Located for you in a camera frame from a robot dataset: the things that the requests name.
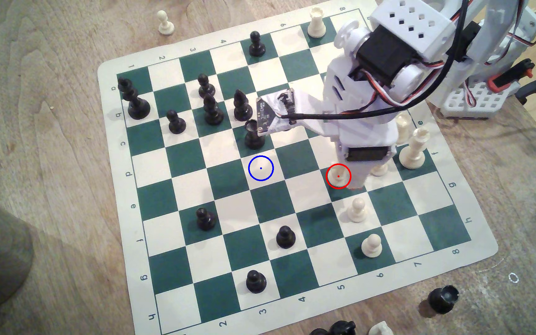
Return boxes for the green and white chess mat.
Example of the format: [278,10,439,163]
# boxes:
[97,0,499,335]

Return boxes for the black king chess piece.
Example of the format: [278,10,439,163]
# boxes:
[117,77,151,121]

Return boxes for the white bishop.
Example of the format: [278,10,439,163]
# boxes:
[395,114,412,146]

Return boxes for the black pawn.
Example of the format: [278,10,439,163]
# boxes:
[166,110,187,135]
[197,74,217,99]
[276,226,297,249]
[196,208,217,232]
[246,270,267,294]
[248,31,267,58]

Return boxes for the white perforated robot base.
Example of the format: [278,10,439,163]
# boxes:
[428,70,520,119]

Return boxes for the black bishop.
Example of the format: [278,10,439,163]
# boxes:
[233,89,254,123]
[202,94,225,126]

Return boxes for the red taped gripper finger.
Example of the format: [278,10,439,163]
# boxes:
[349,160,375,190]

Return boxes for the red black white servo wires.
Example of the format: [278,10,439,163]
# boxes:
[356,67,441,109]
[498,9,536,53]

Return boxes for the bare camera circuit board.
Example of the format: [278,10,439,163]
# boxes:
[255,87,299,137]

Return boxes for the black rook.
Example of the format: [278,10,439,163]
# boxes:
[427,285,460,315]
[244,119,266,150]

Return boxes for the white gripper body with motor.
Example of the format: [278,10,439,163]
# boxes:
[317,58,401,163]

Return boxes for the tall white chess piece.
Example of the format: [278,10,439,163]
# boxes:
[398,128,431,170]

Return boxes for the black and orange clamp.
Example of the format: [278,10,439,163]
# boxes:
[487,58,536,105]

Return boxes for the white rook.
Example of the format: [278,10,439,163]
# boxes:
[306,7,327,39]

